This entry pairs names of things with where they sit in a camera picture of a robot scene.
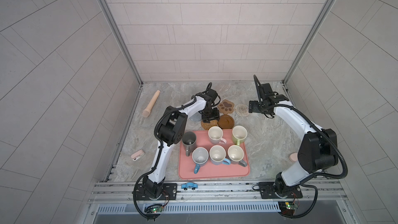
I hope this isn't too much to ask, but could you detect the beige wooden pestle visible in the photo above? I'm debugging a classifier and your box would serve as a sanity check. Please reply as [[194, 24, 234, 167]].
[[142, 90, 161, 118]]

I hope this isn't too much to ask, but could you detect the white multicolour woven coaster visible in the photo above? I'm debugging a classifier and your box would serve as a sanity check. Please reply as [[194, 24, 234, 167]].
[[235, 104, 249, 117]]

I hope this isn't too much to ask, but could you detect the cork paw coaster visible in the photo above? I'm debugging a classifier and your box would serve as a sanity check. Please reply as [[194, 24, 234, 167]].
[[217, 100, 235, 115]]

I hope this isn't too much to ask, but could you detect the blue woven coaster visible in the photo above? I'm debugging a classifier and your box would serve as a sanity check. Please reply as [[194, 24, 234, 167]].
[[189, 112, 202, 122]]

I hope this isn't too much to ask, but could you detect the light blue handled mug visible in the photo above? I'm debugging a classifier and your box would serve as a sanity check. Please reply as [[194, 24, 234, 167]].
[[209, 145, 231, 166]]

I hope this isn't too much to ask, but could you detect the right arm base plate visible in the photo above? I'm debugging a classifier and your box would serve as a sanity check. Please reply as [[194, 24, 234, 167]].
[[258, 182, 303, 199]]

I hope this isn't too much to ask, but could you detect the right circuit board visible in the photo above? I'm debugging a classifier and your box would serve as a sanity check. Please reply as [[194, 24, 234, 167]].
[[278, 201, 299, 216]]

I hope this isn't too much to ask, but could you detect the rattan woven coaster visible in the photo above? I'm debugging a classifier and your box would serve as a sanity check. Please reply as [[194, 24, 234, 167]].
[[201, 120, 218, 130]]

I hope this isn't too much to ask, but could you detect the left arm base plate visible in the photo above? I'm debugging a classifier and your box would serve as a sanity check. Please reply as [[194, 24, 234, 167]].
[[133, 183, 177, 201]]

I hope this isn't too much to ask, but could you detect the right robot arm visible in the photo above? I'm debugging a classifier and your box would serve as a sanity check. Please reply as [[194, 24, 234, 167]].
[[249, 75, 348, 198]]

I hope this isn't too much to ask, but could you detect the pink silicone tray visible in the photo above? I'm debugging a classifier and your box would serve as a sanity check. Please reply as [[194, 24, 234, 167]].
[[178, 130, 251, 180]]

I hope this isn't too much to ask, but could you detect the pink round disc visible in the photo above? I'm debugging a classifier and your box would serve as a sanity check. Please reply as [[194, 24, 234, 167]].
[[289, 152, 298, 162]]

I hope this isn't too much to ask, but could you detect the aluminium rail frame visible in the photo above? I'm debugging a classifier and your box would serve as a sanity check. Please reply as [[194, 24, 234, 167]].
[[77, 178, 360, 224]]

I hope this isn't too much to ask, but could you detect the left circuit board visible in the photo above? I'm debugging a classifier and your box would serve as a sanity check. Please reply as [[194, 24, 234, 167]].
[[145, 204, 164, 214]]

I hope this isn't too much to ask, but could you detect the green mug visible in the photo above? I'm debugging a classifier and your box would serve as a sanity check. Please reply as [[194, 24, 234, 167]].
[[232, 125, 248, 146]]

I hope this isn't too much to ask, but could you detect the teal handled mug right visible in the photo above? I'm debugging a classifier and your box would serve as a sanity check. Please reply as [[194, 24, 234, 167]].
[[228, 145, 247, 167]]

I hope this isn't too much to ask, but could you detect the circuit board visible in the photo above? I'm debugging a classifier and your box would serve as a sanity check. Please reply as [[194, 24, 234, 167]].
[[278, 201, 299, 216], [145, 204, 164, 214]]

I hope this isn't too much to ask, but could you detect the grey metal mug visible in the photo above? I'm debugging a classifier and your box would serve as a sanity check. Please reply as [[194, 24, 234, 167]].
[[181, 132, 197, 157]]

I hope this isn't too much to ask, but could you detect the blue handled mug left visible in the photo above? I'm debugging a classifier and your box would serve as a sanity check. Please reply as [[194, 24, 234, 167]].
[[192, 147, 209, 174]]

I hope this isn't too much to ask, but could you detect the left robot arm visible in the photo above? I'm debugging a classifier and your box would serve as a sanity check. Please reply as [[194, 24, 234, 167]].
[[136, 83, 220, 199]]

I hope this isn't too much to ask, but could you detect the white mug pink handle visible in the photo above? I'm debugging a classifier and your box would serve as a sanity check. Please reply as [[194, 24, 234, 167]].
[[208, 126, 227, 145]]

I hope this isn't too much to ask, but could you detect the blue toy car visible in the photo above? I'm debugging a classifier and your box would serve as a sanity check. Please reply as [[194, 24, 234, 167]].
[[181, 182, 198, 190]]

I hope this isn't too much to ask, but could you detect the dark wooden coaster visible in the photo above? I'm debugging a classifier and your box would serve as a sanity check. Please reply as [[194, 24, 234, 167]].
[[218, 115, 235, 129]]

